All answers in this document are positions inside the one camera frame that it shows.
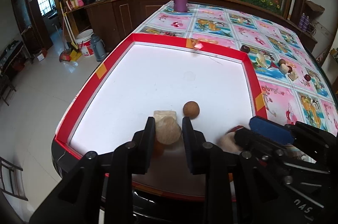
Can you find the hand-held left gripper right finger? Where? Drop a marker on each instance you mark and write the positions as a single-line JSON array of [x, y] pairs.
[[190, 147]]

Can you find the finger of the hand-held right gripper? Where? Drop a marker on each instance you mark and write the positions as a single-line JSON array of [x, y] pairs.
[[253, 142], [269, 128]]

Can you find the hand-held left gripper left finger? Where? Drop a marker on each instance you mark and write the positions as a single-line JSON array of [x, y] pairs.
[[149, 144]]

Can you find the round beige ball fruit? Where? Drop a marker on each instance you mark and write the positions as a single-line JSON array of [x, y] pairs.
[[169, 132]]

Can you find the brown round longan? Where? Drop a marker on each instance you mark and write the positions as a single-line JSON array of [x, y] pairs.
[[191, 109], [282, 62]]

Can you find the red-edged white tray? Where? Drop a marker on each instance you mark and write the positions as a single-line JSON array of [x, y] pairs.
[[158, 76]]

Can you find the red jujube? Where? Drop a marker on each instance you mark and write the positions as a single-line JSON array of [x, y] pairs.
[[307, 77], [290, 68]]

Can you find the dark dried jujube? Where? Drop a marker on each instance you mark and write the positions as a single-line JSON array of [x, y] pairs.
[[245, 48]]

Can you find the dark glass-topped table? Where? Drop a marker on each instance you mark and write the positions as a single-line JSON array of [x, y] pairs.
[[59, 159]]

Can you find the grey thermos jug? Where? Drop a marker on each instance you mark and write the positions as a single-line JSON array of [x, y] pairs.
[[97, 48]]

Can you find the purple spray can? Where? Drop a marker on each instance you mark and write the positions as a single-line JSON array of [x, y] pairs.
[[301, 20], [306, 22]]

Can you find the yellow broom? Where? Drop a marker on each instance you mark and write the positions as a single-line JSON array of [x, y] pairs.
[[74, 54]]

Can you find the red dustpan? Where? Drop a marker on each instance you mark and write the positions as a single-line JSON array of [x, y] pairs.
[[64, 56]]

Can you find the white plastic bucket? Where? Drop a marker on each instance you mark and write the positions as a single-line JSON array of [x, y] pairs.
[[84, 40]]

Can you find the wooden cabinet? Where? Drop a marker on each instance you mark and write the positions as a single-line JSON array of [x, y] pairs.
[[126, 12]]

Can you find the small cardboard box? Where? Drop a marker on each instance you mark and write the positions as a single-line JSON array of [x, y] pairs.
[[41, 55]]

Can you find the wooden chair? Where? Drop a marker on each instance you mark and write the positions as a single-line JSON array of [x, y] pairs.
[[12, 179]]

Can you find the pink box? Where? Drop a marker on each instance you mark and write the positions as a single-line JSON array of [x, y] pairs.
[[76, 3]]

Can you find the brown wall shelf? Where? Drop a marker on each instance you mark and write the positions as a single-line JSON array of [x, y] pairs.
[[314, 6]]

